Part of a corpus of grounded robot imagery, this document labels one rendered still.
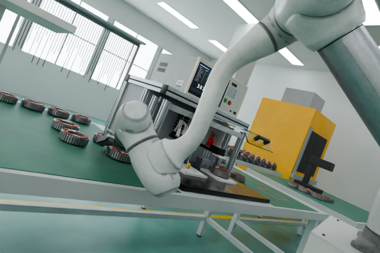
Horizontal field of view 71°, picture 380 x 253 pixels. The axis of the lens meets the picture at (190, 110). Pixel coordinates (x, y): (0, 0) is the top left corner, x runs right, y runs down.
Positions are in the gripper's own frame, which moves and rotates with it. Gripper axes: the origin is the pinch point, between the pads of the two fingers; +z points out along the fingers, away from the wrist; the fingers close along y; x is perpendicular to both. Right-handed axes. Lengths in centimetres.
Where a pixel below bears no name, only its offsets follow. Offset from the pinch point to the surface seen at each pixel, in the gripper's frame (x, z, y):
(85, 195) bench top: -23.4, -29.3, -4.0
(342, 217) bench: 35, 68, 178
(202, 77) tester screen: 52, -1, 23
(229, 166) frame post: 27, 35, 62
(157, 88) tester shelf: 36.8, 0.3, 3.7
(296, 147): 192, 242, 261
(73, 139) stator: -2.7, -5.6, -18.3
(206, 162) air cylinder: 22, 31, 46
